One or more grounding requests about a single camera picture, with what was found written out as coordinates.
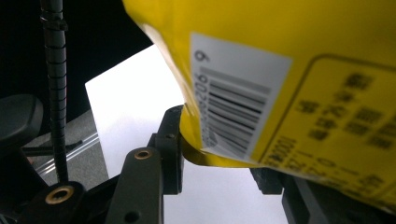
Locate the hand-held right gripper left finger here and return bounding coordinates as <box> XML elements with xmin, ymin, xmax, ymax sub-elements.
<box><xmin>148</xmin><ymin>105</ymin><xmax>185</xmax><ymax>195</ymax></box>

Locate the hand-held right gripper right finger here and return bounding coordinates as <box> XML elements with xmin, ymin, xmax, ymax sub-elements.
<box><xmin>250</xmin><ymin>167</ymin><xmax>284</xmax><ymax>195</ymax></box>

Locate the colourful snack bag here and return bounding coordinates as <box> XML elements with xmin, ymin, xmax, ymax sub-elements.
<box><xmin>121</xmin><ymin>0</ymin><xmax>396</xmax><ymax>217</ymax></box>

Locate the dark curtain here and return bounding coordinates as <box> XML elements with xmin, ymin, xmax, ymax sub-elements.
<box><xmin>0</xmin><ymin>0</ymin><xmax>155</xmax><ymax>134</ymax></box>

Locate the black rounded object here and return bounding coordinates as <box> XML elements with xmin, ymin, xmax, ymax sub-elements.
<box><xmin>0</xmin><ymin>93</ymin><xmax>45</xmax><ymax>157</ymax></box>

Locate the aluminium floor rail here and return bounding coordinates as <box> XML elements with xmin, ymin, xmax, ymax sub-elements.
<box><xmin>34</xmin><ymin>132</ymin><xmax>101</xmax><ymax>176</ymax></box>

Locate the black ribbed cable conduit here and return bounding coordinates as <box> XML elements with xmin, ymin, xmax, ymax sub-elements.
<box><xmin>39</xmin><ymin>0</ymin><xmax>70</xmax><ymax>185</ymax></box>

